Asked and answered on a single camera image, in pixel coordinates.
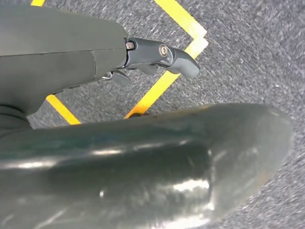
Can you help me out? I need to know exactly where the yellow floor tape square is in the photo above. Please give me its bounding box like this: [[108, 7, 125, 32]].
[[31, 0, 209, 126]]

